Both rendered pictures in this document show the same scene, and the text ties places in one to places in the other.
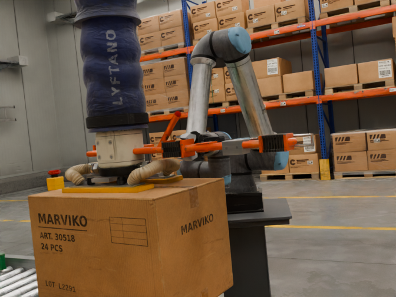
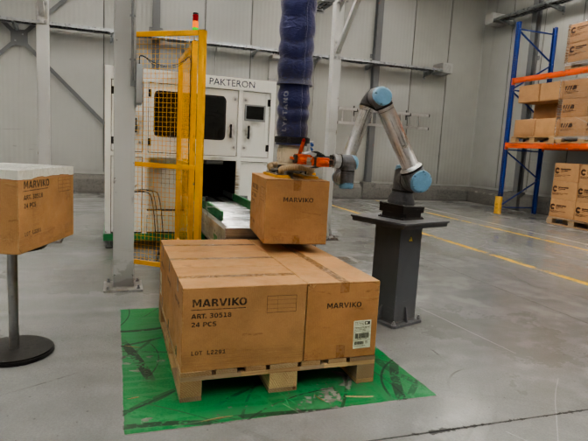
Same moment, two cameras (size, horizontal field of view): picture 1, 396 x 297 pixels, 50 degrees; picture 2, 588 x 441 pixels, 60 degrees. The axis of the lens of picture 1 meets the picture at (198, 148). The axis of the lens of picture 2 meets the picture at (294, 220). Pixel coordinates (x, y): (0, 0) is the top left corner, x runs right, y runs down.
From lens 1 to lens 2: 2.26 m
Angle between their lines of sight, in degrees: 43
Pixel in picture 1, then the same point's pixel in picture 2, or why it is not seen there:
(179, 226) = (282, 197)
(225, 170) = (346, 179)
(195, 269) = (290, 221)
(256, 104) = (395, 141)
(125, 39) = (293, 95)
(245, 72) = (385, 118)
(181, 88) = not seen: outside the picture
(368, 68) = not seen: outside the picture
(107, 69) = (282, 112)
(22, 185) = (421, 195)
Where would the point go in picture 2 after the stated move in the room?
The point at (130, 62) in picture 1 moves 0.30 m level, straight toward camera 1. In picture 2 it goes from (295, 108) to (265, 104)
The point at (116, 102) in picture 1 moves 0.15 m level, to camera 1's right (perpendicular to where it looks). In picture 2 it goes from (283, 129) to (300, 130)
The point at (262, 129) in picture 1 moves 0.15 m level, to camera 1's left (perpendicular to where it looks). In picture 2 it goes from (402, 159) to (383, 158)
